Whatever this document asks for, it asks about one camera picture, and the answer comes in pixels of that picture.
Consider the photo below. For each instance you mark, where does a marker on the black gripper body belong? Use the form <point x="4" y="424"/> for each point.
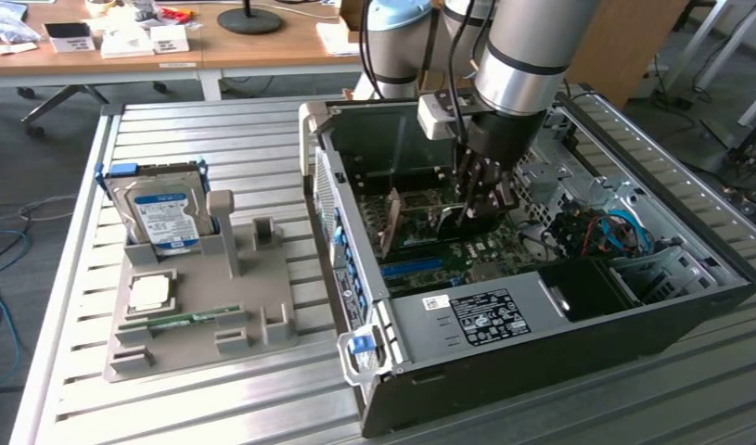
<point x="504" y="134"/>

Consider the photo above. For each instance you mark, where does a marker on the green graphics card black cooler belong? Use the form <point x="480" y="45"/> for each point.
<point x="448" y="225"/>

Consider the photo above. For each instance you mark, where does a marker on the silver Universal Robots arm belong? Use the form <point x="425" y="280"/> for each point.
<point x="525" y="46"/>

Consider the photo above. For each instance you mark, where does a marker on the silver disk bay cage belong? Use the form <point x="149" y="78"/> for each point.
<point x="544" y="185"/>

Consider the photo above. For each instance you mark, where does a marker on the green motherboard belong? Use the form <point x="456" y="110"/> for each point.
<point x="483" y="259"/>

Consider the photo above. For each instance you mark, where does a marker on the blue expansion slot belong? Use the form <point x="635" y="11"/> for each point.
<point x="412" y="267"/>

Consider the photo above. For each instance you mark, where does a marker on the wooden cabinet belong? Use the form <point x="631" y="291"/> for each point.
<point x="631" y="46"/>

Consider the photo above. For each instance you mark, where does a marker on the grey power supply unit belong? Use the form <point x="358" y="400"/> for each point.
<point x="427" y="334"/>

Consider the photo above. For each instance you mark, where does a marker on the white paper stack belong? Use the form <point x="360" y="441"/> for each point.
<point x="337" y="41"/>

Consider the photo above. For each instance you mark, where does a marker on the blue case latch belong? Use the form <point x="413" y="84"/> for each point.
<point x="360" y="345"/>

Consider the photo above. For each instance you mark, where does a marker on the black open PC case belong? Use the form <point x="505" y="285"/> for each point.
<point x="539" y="385"/>

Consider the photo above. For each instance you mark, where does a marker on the black round lamp base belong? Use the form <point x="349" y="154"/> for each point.
<point x="250" y="23"/>

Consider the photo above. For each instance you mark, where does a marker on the grey parts rack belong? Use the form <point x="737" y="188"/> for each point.
<point x="198" y="287"/>

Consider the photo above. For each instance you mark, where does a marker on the hard disk blue caddy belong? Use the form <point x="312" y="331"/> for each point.
<point x="161" y="218"/>

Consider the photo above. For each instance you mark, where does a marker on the green RAM stick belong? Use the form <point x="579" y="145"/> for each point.
<point x="179" y="319"/>

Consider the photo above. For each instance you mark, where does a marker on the silver CPU chip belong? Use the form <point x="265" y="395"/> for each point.
<point x="149" y="292"/>

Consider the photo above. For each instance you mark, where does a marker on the small white box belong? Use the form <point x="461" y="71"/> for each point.
<point x="170" y="39"/>

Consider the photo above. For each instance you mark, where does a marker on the red small item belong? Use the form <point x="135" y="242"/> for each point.
<point x="179" y="15"/>

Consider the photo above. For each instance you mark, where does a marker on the large white box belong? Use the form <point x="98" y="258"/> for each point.
<point x="127" y="44"/>

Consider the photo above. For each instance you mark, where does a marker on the black chair base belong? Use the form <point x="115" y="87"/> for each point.
<point x="62" y="99"/>

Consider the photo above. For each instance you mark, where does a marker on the white cup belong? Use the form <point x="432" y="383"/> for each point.
<point x="99" y="7"/>

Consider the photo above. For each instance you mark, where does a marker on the white box black lid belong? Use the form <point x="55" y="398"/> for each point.
<point x="71" y="37"/>

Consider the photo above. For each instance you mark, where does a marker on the white paper label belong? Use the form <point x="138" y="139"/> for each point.
<point x="12" y="48"/>

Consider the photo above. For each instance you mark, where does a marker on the clear plastic bag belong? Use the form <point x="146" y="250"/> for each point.
<point x="6" y="28"/>

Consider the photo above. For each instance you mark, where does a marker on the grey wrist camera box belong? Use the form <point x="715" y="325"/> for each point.
<point x="440" y="120"/>

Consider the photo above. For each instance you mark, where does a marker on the white table frame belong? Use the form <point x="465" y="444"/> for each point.
<point x="727" y="46"/>

